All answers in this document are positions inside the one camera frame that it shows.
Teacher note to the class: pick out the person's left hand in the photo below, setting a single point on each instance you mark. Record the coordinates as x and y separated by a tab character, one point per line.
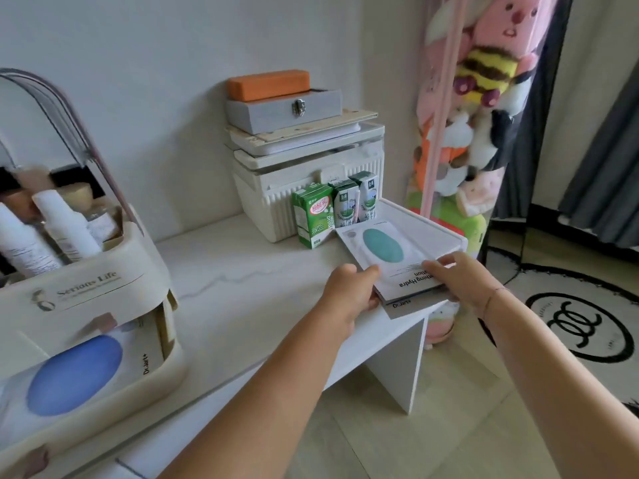
344	294

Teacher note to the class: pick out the person's right hand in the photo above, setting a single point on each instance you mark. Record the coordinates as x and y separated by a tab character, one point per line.
469	281

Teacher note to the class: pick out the person's left thumb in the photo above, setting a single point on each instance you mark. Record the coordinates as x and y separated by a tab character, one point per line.
370	279

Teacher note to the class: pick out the person's right thumb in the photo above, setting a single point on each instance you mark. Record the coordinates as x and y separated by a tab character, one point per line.
438	269

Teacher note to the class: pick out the white teal-oval mask packet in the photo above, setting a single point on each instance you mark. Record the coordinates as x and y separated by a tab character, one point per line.
384	246

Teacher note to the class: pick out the grey mask packet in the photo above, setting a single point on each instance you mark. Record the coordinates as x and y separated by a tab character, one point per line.
412	306

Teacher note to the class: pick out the person's left forearm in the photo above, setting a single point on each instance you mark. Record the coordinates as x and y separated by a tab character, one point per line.
269	404

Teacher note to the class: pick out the person's right forearm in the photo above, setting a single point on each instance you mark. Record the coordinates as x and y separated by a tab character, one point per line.
554	389

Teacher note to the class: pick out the white shallow tray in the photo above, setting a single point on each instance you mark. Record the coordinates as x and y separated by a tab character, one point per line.
424	229

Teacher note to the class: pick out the pink plush toy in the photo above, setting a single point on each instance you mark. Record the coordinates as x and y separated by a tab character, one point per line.
442	324

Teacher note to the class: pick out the white green milk carton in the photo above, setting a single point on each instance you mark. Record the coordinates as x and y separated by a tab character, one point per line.
345	204
367	194

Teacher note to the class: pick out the white ribbed storage box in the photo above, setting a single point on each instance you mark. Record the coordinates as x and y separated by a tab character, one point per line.
264	199

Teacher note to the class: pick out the round black white rug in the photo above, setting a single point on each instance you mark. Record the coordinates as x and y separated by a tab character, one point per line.
579	324

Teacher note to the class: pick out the pile of plush toys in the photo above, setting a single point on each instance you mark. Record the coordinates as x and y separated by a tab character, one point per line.
479	119

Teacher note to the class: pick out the grey wooden latch box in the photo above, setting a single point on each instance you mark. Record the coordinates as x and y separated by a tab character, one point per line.
269	114

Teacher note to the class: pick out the grey curtain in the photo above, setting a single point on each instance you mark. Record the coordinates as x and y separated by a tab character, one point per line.
599	159

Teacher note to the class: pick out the orange block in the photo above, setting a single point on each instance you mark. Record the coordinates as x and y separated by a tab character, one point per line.
269	84

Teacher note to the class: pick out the small labelled cosmetic bottle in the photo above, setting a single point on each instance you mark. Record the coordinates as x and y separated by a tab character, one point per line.
102	226

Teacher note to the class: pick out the cream cosmetic organizer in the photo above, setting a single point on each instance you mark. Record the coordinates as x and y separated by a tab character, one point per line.
85	304

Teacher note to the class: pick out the beige cosmetic jar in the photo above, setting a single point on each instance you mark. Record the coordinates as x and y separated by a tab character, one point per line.
79	195

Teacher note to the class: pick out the white cosmetic bottle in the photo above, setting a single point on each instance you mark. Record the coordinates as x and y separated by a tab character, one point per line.
25	246
67	224

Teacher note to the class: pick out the white blue-oval mask packet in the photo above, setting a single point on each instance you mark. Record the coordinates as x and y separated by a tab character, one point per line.
75	374

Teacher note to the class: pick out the clear arched organizer lid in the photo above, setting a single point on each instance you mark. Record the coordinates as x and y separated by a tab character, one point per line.
60	109

